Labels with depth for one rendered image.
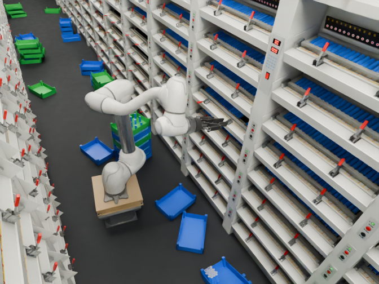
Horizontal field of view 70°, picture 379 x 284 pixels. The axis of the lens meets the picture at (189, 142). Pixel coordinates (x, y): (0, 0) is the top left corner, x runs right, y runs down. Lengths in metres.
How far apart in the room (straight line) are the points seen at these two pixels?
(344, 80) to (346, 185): 0.44
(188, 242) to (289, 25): 1.64
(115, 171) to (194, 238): 0.81
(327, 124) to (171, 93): 0.69
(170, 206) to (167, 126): 1.22
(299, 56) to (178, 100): 0.56
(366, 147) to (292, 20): 0.58
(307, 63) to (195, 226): 1.55
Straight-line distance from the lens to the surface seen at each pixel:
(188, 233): 2.26
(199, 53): 1.91
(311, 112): 1.29
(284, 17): 1.30
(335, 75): 1.19
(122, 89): 1.74
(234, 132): 1.70
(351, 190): 1.30
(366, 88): 1.15
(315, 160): 1.35
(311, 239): 1.58
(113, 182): 1.99
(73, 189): 2.64
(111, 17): 3.66
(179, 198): 2.44
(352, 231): 1.38
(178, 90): 1.26
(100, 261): 2.20
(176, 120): 1.29
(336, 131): 1.23
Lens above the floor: 1.94
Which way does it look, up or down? 41 degrees down
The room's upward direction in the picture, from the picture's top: 5 degrees clockwise
